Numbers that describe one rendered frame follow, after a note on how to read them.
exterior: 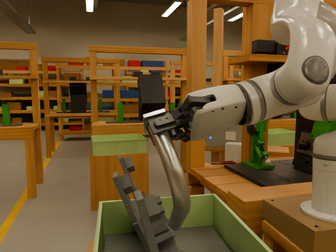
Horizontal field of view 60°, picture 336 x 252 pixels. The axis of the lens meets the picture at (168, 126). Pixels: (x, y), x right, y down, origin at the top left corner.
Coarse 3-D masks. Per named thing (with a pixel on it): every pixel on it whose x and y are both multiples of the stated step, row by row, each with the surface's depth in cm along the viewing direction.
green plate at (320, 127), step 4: (316, 120) 161; (316, 124) 160; (320, 124) 157; (324, 124) 155; (328, 124) 152; (332, 124) 153; (312, 128) 162; (316, 128) 159; (320, 128) 157; (324, 128) 154; (328, 128) 152; (332, 128) 153; (312, 132) 161; (316, 132) 159; (320, 132) 156; (324, 132) 154; (312, 136) 161; (316, 136) 158
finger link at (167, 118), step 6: (162, 114) 51; (168, 114) 50; (174, 114) 49; (180, 114) 49; (186, 114) 49; (150, 120) 50; (156, 120) 49; (162, 120) 49; (168, 120) 49; (174, 120) 49; (150, 126) 49; (156, 126) 49; (162, 126) 49; (168, 126) 49; (174, 126) 49; (156, 132) 49
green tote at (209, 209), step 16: (112, 208) 99; (192, 208) 105; (208, 208) 106; (224, 208) 95; (96, 224) 82; (112, 224) 100; (128, 224) 101; (192, 224) 105; (208, 224) 106; (224, 224) 95; (240, 224) 83; (96, 240) 73; (224, 240) 95; (240, 240) 83; (256, 240) 74
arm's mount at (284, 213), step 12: (264, 204) 110; (276, 204) 105; (288, 204) 104; (264, 216) 110; (276, 216) 102; (288, 216) 95; (300, 216) 94; (276, 228) 102; (288, 228) 95; (300, 228) 89; (312, 228) 85; (324, 228) 85; (300, 240) 89; (312, 240) 84; (324, 240) 84
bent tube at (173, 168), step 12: (144, 120) 50; (144, 132) 54; (156, 144) 49; (168, 144) 48; (168, 156) 47; (168, 168) 47; (180, 168) 47; (168, 180) 48; (180, 180) 47; (180, 192) 47; (180, 204) 48; (180, 216) 52
